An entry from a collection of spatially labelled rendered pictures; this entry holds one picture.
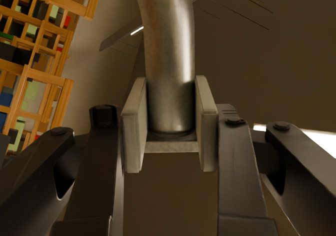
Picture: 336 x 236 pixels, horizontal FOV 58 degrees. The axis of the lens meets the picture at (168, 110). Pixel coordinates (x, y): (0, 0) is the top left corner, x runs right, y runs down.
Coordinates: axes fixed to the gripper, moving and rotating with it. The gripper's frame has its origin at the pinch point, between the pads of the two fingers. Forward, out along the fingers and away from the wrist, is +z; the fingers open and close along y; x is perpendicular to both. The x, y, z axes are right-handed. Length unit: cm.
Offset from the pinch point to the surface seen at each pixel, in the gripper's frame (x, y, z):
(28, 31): -63, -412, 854
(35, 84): -153, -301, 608
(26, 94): -172, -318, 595
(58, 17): -31, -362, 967
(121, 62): -187, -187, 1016
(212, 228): -322, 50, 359
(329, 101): -107, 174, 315
